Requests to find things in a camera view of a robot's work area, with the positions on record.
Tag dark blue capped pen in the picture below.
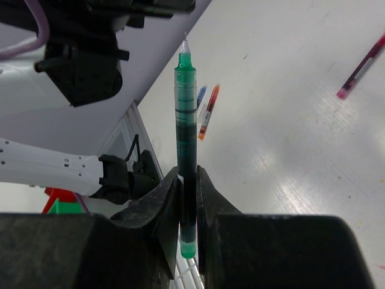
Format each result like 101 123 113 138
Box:
197 85 207 108

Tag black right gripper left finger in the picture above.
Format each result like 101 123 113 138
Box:
90 168 180 288

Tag red plastic block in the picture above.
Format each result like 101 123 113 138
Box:
42 188 79 214

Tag red capped pen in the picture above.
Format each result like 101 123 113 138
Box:
198 84 220 140

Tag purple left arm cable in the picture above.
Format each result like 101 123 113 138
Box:
0 0 51 60

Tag aluminium front rail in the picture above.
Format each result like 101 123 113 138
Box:
99 101 204 288

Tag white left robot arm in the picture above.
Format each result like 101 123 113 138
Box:
1 1 196 205

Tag green plastic block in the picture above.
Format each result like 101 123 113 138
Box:
48 199 83 214

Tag magenta pen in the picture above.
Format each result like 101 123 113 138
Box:
336 34 384 99

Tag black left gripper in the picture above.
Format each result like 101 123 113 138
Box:
85 0 196 18

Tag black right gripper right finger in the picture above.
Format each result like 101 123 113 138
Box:
196 166 250 288

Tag green capped pen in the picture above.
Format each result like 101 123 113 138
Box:
174 36 197 259

